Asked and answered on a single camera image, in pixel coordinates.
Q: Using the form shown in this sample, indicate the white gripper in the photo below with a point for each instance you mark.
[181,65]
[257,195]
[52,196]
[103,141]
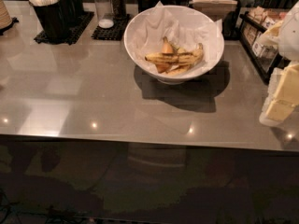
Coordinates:
[290,37]

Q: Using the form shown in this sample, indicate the black mesh mat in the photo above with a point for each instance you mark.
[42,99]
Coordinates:
[115,33]
[57,34]

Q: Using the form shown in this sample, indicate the stack of paper cups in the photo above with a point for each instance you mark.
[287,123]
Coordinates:
[5,19]

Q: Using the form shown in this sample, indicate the white paper liner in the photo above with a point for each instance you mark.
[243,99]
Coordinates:
[155,28]

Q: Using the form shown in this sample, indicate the yellow banana peel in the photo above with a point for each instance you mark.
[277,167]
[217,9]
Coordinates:
[174,60]

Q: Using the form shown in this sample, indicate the black cup behind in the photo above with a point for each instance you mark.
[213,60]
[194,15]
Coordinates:
[72,10]

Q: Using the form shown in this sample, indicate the glass pepper shaker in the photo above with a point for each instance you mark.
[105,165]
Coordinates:
[119,9]

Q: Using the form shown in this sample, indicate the black mesh mat left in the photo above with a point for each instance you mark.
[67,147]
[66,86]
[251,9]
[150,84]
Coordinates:
[57,34]

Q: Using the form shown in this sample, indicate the black cup with white spoons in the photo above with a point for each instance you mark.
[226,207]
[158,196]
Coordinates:
[48,11]

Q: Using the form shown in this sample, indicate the white ceramic bowl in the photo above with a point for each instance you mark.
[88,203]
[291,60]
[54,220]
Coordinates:
[146,62]

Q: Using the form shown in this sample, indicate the brown napkin stack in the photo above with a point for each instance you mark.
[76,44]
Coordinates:
[215,9]

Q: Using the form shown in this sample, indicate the black condiment rack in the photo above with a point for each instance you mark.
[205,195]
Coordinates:
[253,24]

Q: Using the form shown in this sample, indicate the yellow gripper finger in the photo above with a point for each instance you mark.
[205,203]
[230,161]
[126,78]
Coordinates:
[274,112]

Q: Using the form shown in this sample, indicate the glass salt shaker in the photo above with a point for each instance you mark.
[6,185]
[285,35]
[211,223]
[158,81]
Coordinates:
[104,14]

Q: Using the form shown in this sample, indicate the black mesh mat right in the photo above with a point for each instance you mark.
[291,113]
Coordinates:
[115,33]

